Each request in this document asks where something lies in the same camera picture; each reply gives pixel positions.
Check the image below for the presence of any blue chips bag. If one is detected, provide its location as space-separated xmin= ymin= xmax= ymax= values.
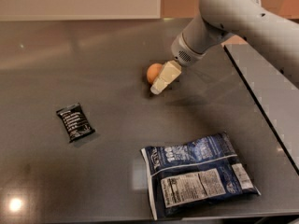
xmin=141 ymin=133 xmax=260 ymax=219

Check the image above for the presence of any grey side table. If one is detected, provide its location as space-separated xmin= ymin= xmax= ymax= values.
xmin=224 ymin=44 xmax=299 ymax=171

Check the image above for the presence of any small black snack bar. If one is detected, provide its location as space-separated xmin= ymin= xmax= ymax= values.
xmin=56 ymin=103 xmax=95 ymax=143

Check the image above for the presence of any orange fruit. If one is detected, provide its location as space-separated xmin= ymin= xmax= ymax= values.
xmin=146 ymin=63 xmax=163 ymax=84

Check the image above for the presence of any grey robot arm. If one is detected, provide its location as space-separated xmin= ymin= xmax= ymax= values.
xmin=150 ymin=0 xmax=299 ymax=94

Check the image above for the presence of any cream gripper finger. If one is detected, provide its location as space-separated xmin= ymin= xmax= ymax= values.
xmin=150 ymin=61 xmax=181 ymax=94

